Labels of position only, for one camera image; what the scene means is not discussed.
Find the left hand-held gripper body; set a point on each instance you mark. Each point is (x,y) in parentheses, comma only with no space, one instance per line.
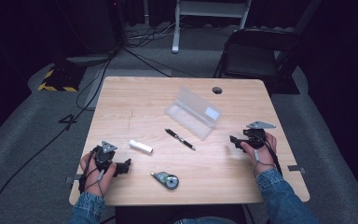
(104,157)

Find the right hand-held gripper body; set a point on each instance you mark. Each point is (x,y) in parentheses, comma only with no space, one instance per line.
(254,138)

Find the white eraser stick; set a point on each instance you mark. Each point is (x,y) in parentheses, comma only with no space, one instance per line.
(140,146)

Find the grey correction tape dispenser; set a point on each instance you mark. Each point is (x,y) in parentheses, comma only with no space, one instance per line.
(167,180)

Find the clear plastic pencil case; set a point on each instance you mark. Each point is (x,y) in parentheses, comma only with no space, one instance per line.
(192,113)

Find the black pen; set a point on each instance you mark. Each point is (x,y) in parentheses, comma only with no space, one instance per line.
(180,139)

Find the person's right hand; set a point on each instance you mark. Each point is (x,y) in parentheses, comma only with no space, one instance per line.
(265,158)

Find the person's left hand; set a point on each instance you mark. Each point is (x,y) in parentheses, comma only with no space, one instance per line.
(93,180)

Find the grey tape piece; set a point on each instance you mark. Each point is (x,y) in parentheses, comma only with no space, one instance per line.
(296,169)
(70,179)

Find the black folding chair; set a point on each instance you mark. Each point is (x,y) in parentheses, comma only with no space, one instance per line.
(251,59)

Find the black yellow striped base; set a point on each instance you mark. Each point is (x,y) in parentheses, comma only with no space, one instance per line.
(62,79)

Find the grey flat stand base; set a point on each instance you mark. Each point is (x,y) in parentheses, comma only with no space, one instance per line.
(88,59)

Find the white metal stand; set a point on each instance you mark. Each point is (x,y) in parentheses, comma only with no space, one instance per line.
(176,34)

